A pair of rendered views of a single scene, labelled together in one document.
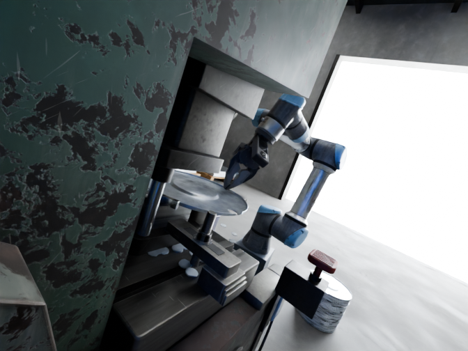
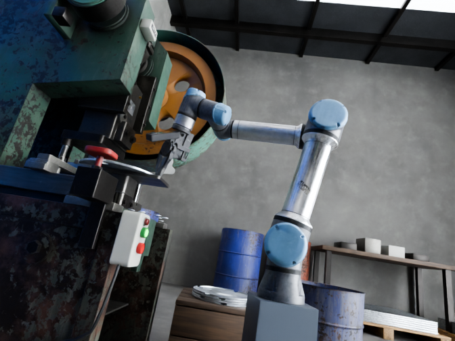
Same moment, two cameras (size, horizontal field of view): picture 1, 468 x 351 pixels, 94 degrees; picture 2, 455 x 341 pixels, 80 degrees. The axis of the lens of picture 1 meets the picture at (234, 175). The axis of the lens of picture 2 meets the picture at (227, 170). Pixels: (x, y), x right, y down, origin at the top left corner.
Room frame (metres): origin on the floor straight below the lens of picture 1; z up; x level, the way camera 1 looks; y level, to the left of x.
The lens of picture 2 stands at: (0.47, -0.99, 0.57)
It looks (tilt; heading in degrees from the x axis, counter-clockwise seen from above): 17 degrees up; 64
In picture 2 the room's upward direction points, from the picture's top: 10 degrees clockwise
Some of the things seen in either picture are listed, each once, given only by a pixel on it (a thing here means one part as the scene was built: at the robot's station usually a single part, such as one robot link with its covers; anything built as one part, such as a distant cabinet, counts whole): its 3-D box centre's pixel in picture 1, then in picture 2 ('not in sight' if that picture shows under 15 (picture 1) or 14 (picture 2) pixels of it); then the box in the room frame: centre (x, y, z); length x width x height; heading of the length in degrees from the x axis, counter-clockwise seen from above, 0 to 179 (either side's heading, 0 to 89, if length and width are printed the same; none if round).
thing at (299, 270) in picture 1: (292, 305); (89, 206); (0.48, -0.24, 0.62); 0.10 x 0.06 x 0.20; 59
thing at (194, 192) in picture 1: (195, 188); (120, 172); (0.55, 0.08, 0.78); 0.29 x 0.29 x 0.01
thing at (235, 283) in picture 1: (206, 241); (58, 160); (0.36, 0.01, 0.76); 0.17 x 0.06 x 0.10; 59
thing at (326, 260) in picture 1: (317, 271); (98, 164); (0.47, -0.25, 0.72); 0.07 x 0.06 x 0.08; 149
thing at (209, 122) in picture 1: (205, 76); (118, 111); (0.48, 0.13, 1.04); 0.17 x 0.15 x 0.30; 149
